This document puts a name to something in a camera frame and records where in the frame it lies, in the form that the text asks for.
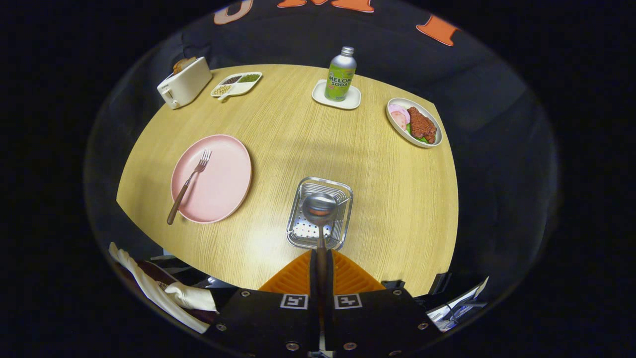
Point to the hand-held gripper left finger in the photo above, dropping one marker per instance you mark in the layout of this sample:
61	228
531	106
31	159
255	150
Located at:
263	318

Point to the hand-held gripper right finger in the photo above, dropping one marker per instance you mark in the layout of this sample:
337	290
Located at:
377	318

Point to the white cloth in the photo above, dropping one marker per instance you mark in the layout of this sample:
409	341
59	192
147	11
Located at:
189	297

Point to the pink round plate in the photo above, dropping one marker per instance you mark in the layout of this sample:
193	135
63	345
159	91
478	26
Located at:
223	179

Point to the white oval plate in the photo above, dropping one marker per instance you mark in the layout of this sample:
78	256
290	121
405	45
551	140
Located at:
397	130

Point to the green lettuce leaf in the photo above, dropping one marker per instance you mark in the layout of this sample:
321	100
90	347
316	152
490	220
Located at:
410	132

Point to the red-brown meat piece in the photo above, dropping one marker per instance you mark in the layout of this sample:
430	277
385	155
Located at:
422	124

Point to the pink ham slices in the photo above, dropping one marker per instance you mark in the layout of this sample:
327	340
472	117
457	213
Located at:
399	117

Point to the white square coaster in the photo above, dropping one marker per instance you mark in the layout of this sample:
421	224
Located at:
350	102

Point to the white divided snack dish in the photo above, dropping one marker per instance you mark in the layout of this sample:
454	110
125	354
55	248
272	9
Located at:
238	89

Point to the yellow beans pile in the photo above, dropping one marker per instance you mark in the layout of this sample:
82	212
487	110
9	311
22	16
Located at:
221	90

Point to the dark brown beans pile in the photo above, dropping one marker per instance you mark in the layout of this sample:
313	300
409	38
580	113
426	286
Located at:
231	79

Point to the green beans pile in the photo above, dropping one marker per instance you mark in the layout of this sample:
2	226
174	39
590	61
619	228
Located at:
249	77

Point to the green soda bottle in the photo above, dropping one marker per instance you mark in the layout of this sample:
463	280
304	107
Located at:
340	77

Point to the cream white toaster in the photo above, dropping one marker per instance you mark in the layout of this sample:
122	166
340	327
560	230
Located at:
186	84

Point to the brown toast slice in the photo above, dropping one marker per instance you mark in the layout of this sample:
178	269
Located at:
179	66
189	61

